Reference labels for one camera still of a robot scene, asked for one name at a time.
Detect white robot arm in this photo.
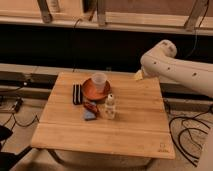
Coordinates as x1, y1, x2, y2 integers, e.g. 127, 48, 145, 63
134, 39, 213, 98

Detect small clear plastic bottle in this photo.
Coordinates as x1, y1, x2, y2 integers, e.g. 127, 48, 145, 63
105, 94, 116, 119

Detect clear plastic cup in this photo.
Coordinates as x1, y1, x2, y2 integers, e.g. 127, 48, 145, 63
91, 72, 107, 93

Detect wooden table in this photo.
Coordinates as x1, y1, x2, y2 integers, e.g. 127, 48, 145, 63
31, 72, 175, 159

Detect orange plate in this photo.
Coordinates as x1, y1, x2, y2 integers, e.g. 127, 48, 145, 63
82, 79, 111, 101

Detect red and black tool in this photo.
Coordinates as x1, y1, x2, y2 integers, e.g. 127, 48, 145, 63
83, 102, 99, 115

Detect blue cloth piece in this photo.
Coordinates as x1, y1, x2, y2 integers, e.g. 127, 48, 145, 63
84, 111, 96, 121

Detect black power adapter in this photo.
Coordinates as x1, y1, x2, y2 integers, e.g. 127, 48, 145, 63
12, 98, 23, 113

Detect metal shelf bracket middle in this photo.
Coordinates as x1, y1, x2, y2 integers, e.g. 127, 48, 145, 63
97, 0, 106, 26

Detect black cable on right floor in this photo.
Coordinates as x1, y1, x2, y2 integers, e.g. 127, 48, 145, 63
163, 99, 213, 168

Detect black cable on floor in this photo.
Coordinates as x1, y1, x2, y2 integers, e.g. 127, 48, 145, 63
0, 96, 40, 148
163, 99, 213, 168

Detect metal shelf bracket left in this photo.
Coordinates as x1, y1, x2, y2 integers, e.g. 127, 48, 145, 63
37, 0, 52, 23

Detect black cable on left floor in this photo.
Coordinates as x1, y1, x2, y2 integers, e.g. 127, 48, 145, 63
0, 96, 40, 148

